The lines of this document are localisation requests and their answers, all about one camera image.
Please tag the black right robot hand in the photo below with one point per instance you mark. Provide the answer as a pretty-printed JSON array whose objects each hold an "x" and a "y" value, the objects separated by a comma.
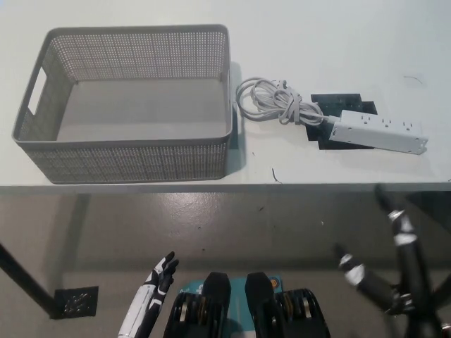
[{"x": 408, "y": 260}]

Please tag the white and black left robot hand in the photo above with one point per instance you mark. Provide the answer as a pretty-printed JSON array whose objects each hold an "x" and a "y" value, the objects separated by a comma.
[{"x": 149, "y": 299}]

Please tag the black table leg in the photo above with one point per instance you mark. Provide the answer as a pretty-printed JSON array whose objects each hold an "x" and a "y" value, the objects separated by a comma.
[{"x": 28, "y": 281}]

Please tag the black tape square marker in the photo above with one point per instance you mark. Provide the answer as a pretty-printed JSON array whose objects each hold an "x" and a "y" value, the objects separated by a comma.
[{"x": 324, "y": 102}]

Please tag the curved black thread scrap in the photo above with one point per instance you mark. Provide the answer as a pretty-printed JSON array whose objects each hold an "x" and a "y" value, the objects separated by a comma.
[{"x": 415, "y": 77}]

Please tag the grey perforated plastic basket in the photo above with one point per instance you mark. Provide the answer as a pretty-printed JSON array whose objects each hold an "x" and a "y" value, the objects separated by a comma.
[{"x": 141, "y": 105}]

